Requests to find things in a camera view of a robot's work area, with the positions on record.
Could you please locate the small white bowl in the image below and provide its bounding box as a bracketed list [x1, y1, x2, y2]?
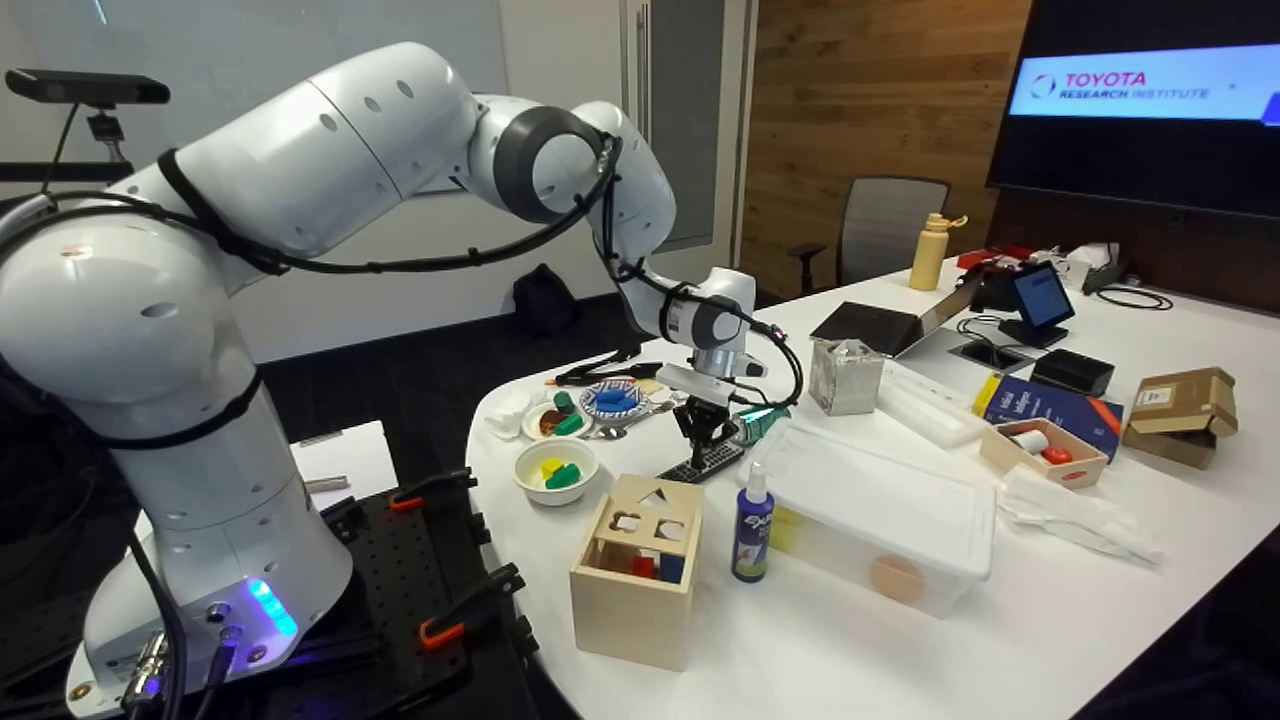
[523, 402, 590, 441]

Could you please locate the black mounting base plate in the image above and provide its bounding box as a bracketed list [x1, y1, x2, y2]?
[257, 469, 542, 720]

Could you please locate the black camera on stand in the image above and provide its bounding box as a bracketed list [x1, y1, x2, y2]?
[0, 68, 171, 181]

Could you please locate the small black tablet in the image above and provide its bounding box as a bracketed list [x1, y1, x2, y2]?
[1000, 265, 1076, 347]

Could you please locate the metal square cup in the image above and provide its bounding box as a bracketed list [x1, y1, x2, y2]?
[808, 340, 885, 417]

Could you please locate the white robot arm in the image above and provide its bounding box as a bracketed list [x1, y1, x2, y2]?
[0, 41, 758, 720]

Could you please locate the translucent plastic storage bin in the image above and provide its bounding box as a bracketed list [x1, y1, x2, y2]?
[753, 426, 995, 617]

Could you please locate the blue lid dish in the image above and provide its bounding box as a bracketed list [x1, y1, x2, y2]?
[582, 379, 650, 426]

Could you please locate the black small box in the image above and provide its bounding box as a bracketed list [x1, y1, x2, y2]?
[1033, 347, 1114, 397]

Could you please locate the white bowl with toys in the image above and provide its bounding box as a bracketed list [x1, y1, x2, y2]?
[515, 441, 601, 510]

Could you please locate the black bag on floor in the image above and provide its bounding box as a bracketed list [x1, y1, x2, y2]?
[511, 265, 578, 335]

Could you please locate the blue white squeeze bottle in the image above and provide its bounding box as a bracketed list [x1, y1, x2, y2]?
[733, 464, 778, 586]

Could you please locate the wooden shape sorter box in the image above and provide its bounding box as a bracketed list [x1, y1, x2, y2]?
[567, 475, 705, 672]

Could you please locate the clear plastic bag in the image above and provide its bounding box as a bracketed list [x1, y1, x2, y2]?
[1000, 473, 1163, 566]

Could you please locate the wall display screen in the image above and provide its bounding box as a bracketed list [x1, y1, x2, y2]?
[990, 0, 1280, 220]

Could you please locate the black flat box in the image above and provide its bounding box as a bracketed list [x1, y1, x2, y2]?
[814, 299, 926, 356]

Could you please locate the blue book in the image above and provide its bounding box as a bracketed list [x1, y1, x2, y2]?
[974, 372, 1125, 456]

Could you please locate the wooden tray with items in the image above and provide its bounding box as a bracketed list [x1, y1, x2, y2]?
[982, 419, 1110, 489]

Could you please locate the brown cardboard box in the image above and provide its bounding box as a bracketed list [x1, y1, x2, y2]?
[1125, 369, 1240, 469]

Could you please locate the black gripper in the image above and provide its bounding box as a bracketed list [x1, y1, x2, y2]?
[661, 365, 737, 473]

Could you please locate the whiteboard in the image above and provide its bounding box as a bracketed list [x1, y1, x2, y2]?
[0, 0, 507, 170]

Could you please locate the yellow mustard bottle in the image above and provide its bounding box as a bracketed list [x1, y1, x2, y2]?
[910, 214, 963, 292]

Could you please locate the grey office chair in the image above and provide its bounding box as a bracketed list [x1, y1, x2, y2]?
[792, 175, 951, 292]

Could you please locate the white paper sheet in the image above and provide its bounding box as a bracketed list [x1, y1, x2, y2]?
[293, 419, 396, 510]

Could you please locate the black marker pen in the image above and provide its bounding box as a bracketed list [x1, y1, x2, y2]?
[553, 345, 661, 390]

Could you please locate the black remote control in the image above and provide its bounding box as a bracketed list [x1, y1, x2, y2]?
[661, 443, 748, 483]

